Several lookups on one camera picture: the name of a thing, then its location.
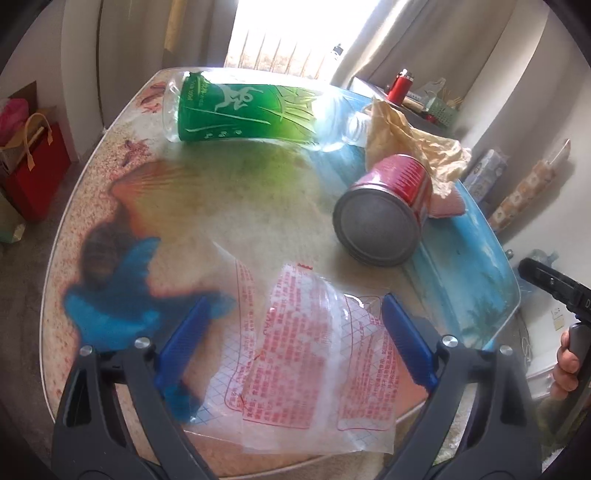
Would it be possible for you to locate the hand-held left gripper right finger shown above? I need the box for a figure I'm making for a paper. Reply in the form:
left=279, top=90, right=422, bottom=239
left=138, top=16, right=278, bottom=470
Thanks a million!
left=376, top=293, right=542, bottom=480

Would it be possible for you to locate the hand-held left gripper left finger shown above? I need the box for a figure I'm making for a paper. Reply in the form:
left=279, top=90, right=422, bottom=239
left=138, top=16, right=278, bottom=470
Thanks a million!
left=51, top=295, right=218, bottom=480

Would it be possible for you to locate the clear red print plastic bag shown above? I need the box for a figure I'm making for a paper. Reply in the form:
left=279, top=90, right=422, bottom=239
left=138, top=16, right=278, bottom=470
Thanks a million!
left=203, top=240, right=428, bottom=455

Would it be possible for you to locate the pink mesh sponge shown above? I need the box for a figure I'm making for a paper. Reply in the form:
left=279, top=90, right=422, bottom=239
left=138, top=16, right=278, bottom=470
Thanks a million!
left=427, top=182, right=467, bottom=217

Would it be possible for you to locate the red metal can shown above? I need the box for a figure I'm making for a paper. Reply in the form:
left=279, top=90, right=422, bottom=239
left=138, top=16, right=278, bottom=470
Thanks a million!
left=332, top=154, right=435, bottom=267

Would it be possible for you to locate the brown paper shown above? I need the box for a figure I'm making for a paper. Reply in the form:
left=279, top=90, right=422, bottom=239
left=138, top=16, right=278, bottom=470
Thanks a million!
left=365, top=99, right=472, bottom=197

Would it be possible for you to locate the green label plastic bottle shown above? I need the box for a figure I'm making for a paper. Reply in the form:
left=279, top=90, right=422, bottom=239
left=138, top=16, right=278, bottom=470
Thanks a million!
left=163, top=70, right=372, bottom=153

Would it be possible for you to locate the person's right hand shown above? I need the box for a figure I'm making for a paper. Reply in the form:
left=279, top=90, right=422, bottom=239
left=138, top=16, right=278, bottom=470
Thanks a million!
left=549, top=330, right=583, bottom=400

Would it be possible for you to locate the clear water jug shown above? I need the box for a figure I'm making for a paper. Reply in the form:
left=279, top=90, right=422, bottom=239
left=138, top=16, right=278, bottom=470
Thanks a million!
left=522, top=249, right=559, bottom=273

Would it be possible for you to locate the orange patterned paper roll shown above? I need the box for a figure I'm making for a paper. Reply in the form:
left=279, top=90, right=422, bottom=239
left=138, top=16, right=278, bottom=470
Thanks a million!
left=488, top=138, right=571, bottom=232

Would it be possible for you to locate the toilet paper pack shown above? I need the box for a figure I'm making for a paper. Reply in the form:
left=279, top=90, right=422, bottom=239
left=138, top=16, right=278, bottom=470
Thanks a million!
left=462, top=148, right=509, bottom=204

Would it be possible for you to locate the green plastic storage basket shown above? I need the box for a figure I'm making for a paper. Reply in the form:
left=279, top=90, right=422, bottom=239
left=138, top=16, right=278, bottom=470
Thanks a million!
left=427, top=95, right=458, bottom=127

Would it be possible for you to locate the light green paper bag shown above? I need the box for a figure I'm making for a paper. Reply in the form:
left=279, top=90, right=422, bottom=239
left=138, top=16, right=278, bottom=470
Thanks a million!
left=0, top=194, right=26, bottom=243

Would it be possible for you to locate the red gift bag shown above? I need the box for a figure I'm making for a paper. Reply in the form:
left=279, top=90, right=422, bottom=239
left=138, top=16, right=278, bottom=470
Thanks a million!
left=0, top=113, right=72, bottom=222

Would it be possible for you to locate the white plastic bag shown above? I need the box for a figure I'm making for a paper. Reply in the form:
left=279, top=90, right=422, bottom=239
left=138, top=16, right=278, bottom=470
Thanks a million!
left=418, top=78, right=446, bottom=100

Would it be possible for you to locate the red thermos bottle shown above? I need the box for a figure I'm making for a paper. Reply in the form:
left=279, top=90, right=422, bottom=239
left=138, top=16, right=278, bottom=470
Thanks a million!
left=387, top=69, right=411, bottom=104

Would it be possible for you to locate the grey cabinet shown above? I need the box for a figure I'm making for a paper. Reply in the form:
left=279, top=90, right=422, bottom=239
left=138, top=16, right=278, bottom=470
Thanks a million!
left=348, top=76, right=458, bottom=139

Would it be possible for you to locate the beige curtain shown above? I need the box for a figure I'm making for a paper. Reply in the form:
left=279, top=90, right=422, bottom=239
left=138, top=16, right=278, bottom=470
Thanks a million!
left=60, top=0, right=241, bottom=134
left=330, top=0, right=550, bottom=107

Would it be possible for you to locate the metal window grille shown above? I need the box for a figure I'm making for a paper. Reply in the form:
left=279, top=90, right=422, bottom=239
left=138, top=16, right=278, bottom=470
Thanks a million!
left=226, top=37, right=333, bottom=79

